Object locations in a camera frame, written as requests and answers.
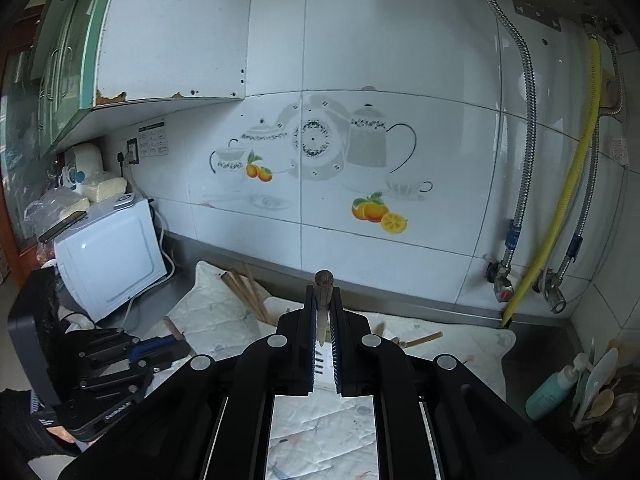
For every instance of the green wall cabinet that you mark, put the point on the green wall cabinet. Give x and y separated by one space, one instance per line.
75 60

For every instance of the metal valve with red knob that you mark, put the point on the metal valve with red knob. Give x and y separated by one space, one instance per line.
502 285

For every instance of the teal pump bottle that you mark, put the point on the teal pump bottle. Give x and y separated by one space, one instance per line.
547 395

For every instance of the white microwave oven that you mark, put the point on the white microwave oven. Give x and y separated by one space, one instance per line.
110 260

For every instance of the wooden spoon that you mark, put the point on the wooden spoon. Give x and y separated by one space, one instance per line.
605 400

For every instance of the metal water valve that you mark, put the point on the metal water valve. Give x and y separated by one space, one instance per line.
555 295

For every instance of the black smartphone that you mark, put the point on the black smartphone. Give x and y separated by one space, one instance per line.
62 226

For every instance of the wall power socket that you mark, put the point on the wall power socket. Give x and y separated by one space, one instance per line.
130 152

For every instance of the cream foam block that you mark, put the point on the cream foam block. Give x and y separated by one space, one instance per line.
72 207
105 187

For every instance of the instruction label sticker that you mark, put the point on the instruction label sticker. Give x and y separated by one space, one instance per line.
154 139

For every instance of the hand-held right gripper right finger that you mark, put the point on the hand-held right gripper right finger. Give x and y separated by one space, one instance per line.
336 360

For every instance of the white printed quilted blanket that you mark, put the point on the white printed quilted blanket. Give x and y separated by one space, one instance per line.
220 320

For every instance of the person's left forearm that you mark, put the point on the person's left forearm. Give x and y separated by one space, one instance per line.
25 430

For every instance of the dark utensil container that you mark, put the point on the dark utensil container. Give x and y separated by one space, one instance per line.
607 440

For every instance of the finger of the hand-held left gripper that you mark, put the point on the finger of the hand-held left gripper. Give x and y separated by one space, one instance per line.
150 347
170 355

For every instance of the wooden chopstick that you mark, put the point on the wooden chopstick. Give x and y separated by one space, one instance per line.
425 338
256 284
172 327
249 291
242 296
324 285

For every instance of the white countertop appliance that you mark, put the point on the white countertop appliance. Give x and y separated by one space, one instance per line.
87 160

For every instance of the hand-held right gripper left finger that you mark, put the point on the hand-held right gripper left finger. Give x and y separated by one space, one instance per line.
311 350

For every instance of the white rice paddle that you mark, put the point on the white rice paddle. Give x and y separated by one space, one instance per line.
602 370

